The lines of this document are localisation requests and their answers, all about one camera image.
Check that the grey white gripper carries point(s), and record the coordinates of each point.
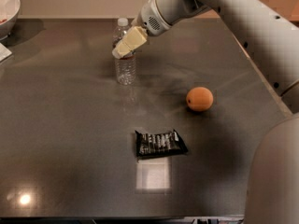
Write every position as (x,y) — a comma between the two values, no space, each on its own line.
(150,18)

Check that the clear plastic water bottle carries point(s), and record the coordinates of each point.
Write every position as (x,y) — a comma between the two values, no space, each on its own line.
(125,67)

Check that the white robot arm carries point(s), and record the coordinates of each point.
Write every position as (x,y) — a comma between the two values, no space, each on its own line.
(271,44)

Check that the orange fruit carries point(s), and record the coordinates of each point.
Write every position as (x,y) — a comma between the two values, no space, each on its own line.
(199,99)

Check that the black snack wrapper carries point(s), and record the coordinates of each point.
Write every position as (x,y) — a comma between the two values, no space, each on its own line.
(150,145)

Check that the white bowl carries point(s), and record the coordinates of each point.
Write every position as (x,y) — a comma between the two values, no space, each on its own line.
(9,10)

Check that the white paper napkin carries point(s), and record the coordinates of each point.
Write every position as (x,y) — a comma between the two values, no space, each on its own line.
(4,52)

